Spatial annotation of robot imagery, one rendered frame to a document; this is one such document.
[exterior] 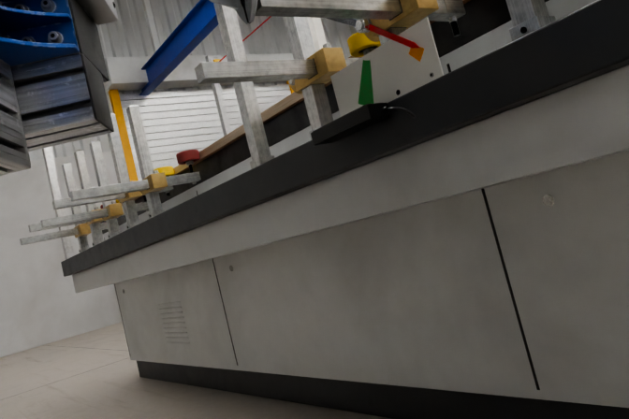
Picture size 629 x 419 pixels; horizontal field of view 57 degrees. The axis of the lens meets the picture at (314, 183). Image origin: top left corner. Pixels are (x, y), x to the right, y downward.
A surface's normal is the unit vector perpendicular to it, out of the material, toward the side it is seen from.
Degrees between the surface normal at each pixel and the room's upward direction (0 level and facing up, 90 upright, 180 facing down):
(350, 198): 90
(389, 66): 90
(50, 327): 90
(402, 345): 90
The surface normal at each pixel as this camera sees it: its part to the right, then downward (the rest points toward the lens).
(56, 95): 0.08, -0.11
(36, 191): 0.55, -0.21
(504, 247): -0.79, 0.15
